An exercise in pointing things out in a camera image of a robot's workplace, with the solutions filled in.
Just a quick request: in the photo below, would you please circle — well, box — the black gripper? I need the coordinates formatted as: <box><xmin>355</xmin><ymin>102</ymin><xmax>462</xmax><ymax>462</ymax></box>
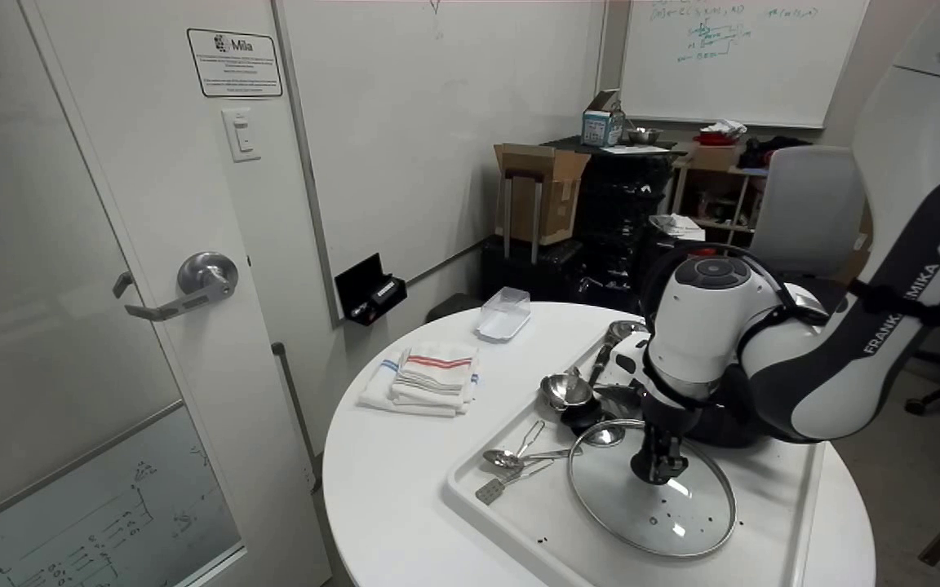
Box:
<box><xmin>630</xmin><ymin>370</ymin><xmax>717</xmax><ymax>487</ymax></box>

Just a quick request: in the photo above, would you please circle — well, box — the white plastic tray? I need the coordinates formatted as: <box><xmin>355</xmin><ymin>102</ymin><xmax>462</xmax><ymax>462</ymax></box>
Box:
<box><xmin>442</xmin><ymin>324</ymin><xmax>827</xmax><ymax>587</ymax></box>

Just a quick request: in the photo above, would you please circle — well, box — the black round spoon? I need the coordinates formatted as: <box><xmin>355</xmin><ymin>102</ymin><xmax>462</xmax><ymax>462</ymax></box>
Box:
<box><xmin>560</xmin><ymin>400</ymin><xmax>606</xmax><ymax>436</ymax></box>

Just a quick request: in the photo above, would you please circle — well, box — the steel ladle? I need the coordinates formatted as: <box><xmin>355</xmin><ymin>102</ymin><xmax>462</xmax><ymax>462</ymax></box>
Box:
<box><xmin>538</xmin><ymin>343</ymin><xmax>618</xmax><ymax>415</ymax></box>

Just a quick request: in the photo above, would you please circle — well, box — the steel spoon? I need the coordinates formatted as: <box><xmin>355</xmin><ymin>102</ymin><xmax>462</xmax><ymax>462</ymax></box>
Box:
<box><xmin>481</xmin><ymin>417</ymin><xmax>553</xmax><ymax>475</ymax></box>

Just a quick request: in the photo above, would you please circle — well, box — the steel flat turner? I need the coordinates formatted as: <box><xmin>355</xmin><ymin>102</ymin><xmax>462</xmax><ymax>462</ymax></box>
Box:
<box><xmin>472</xmin><ymin>442</ymin><xmax>579</xmax><ymax>510</ymax></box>

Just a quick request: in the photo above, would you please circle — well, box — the clear plastic container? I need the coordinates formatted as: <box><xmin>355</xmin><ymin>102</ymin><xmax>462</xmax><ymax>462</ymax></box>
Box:
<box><xmin>472</xmin><ymin>283</ymin><xmax>536</xmax><ymax>345</ymax></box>

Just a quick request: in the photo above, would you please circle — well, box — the white paper stack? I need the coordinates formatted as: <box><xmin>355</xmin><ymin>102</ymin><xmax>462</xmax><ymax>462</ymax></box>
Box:
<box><xmin>645</xmin><ymin>211</ymin><xmax>710</xmax><ymax>244</ymax></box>

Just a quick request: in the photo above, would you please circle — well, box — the white towel with stripes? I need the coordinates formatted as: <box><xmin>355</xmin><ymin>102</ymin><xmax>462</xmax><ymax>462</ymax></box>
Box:
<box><xmin>355</xmin><ymin>345</ymin><xmax>481</xmax><ymax>420</ymax></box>

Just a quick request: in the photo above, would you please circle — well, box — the black cabinet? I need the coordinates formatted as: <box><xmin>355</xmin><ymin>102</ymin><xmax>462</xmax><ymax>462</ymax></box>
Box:
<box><xmin>579</xmin><ymin>142</ymin><xmax>680</xmax><ymax>304</ymax></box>

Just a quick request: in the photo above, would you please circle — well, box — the wooden shelf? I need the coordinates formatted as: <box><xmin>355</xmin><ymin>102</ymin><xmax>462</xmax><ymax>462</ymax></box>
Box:
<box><xmin>671</xmin><ymin>139</ymin><xmax>773</xmax><ymax>250</ymax></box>

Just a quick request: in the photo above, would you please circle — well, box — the grey office chair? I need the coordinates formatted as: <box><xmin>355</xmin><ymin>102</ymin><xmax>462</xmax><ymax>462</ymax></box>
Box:
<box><xmin>756</xmin><ymin>142</ymin><xmax>876</xmax><ymax>287</ymax></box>

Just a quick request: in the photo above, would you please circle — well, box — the brown cardboard box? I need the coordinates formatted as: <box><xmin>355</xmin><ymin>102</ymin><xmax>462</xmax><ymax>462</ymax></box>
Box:
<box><xmin>492</xmin><ymin>139</ymin><xmax>595</xmax><ymax>250</ymax></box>

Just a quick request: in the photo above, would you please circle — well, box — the red item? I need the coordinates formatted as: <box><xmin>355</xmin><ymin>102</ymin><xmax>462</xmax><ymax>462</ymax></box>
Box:
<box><xmin>694</xmin><ymin>118</ymin><xmax>751</xmax><ymax>150</ymax></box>

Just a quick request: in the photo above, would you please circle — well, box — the blue small box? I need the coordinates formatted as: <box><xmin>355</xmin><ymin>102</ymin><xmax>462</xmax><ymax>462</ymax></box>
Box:
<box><xmin>582</xmin><ymin>89</ymin><xmax>627</xmax><ymax>150</ymax></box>

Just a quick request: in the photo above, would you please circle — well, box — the white rounded cabinet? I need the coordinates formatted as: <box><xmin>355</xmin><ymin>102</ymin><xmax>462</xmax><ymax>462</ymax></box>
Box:
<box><xmin>855</xmin><ymin>0</ymin><xmax>940</xmax><ymax>257</ymax></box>

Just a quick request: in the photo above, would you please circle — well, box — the white door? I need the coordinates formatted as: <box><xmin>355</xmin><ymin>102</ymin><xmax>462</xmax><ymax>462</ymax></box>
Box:
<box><xmin>17</xmin><ymin>0</ymin><xmax>335</xmax><ymax>587</ymax></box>

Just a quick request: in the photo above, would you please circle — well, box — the white printed sign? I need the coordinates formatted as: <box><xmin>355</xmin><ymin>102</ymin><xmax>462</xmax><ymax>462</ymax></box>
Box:
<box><xmin>183</xmin><ymin>26</ymin><xmax>288</xmax><ymax>102</ymax></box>

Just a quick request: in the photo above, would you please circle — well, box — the wall whiteboard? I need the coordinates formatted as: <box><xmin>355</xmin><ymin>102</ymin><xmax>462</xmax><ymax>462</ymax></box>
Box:
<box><xmin>618</xmin><ymin>0</ymin><xmax>876</xmax><ymax>130</ymax></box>

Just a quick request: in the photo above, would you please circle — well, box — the silver door handle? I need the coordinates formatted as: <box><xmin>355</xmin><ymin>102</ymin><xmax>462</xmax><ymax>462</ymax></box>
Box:
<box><xmin>111</xmin><ymin>250</ymin><xmax>243</xmax><ymax>327</ymax></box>

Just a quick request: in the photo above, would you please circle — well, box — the white light switch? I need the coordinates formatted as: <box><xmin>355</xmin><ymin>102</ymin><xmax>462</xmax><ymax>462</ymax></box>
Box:
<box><xmin>220</xmin><ymin>105</ymin><xmax>265</xmax><ymax>167</ymax></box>

